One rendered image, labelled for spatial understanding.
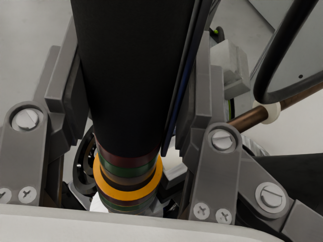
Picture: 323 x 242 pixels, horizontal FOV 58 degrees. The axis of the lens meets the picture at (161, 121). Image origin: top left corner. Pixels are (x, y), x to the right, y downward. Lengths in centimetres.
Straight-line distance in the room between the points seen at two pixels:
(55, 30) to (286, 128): 205
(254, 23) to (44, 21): 168
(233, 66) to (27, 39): 193
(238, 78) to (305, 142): 18
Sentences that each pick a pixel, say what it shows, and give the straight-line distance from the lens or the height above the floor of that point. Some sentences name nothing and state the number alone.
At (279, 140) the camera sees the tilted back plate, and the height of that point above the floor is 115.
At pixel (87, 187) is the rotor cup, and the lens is 39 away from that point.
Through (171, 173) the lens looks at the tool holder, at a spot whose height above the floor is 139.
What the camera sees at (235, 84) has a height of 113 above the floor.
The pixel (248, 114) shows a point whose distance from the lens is 26.
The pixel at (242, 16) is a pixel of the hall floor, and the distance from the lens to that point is 273.
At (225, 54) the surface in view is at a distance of 63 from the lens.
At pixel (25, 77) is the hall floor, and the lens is 214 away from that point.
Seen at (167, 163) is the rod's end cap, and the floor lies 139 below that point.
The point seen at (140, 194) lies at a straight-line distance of 18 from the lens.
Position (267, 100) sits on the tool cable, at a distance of 23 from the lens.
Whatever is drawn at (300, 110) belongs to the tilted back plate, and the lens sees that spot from 58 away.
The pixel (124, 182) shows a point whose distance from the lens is 16.
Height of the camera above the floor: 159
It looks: 58 degrees down
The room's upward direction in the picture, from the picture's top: 12 degrees clockwise
